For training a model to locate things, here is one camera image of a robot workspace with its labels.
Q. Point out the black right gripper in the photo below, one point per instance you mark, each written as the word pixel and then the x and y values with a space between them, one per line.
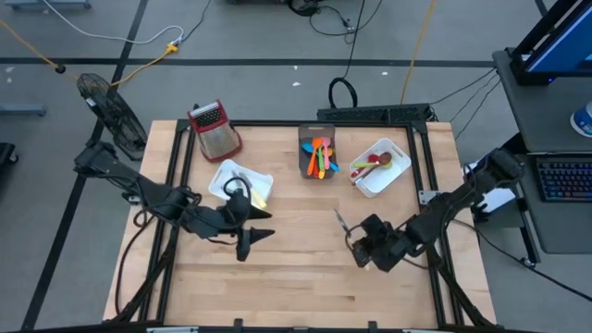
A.
pixel 384 245

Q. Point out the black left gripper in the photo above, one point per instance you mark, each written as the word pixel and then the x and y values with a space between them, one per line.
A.
pixel 233 215

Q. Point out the white plastic bin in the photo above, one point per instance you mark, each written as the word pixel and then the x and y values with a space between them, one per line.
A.
pixel 217 182
pixel 393 173

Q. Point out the red silicone spatula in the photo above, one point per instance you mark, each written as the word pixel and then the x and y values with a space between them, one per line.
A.
pixel 315 172

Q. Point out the yellow silicone spatula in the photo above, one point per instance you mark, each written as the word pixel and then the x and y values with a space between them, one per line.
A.
pixel 322 174

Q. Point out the green silicone spoon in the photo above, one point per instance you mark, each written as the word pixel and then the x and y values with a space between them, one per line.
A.
pixel 363 164

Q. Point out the red silicone spoon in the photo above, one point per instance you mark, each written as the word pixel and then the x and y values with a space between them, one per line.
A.
pixel 371 158

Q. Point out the green silicone spatula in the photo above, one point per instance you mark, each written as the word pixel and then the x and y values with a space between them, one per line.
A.
pixel 320 159

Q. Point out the blue silicone spatula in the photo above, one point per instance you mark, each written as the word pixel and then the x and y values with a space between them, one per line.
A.
pixel 306 148

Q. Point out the pink silicone spatula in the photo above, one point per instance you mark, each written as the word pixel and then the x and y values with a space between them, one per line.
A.
pixel 326 144

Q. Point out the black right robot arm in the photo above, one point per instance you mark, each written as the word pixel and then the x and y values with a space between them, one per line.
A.
pixel 462 203

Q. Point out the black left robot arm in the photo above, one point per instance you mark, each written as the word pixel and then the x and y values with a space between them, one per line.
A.
pixel 157 196

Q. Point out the grey plastic bin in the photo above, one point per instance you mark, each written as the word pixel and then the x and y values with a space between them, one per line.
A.
pixel 303 162

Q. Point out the black power strip bar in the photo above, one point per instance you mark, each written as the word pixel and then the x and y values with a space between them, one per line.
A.
pixel 374 113

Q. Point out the black standing fan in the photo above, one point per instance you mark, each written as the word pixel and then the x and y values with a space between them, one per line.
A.
pixel 111 111

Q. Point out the black computer keyboard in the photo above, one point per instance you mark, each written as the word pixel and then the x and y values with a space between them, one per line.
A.
pixel 566 180

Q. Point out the grey computer desk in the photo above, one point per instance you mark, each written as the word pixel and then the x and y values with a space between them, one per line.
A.
pixel 532 115

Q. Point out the blue white round tub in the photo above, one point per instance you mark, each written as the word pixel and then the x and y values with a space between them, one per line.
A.
pixel 583 120

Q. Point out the grey furniture foot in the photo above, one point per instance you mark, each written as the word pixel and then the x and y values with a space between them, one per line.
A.
pixel 46 4
pixel 20 110

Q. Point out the computer monitor blue screen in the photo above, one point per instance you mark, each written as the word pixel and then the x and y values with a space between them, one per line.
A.
pixel 559 46

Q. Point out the silver metal bracket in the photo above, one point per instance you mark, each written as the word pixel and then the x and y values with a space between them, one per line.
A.
pixel 131 199
pixel 427 196

